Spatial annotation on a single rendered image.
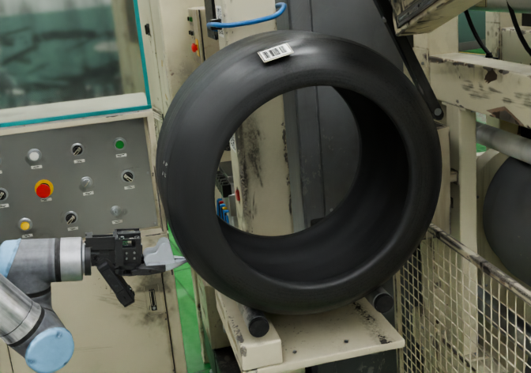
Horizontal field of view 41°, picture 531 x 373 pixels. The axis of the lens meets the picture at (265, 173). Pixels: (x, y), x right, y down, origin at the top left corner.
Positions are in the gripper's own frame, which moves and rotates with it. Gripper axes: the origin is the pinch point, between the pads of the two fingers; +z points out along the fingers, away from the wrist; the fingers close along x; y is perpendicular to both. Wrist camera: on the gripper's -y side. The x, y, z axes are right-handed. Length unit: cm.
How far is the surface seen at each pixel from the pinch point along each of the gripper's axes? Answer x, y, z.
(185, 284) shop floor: 223, -100, 28
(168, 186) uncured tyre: -8.5, 19.5, -3.5
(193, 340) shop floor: 158, -101, 24
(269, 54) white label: -11.0, 45.4, 15.2
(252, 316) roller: -8.3, -9.5, 14.2
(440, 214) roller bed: 20, 2, 70
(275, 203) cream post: 26.9, 4.6, 27.2
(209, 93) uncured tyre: -9.2, 37.8, 4.2
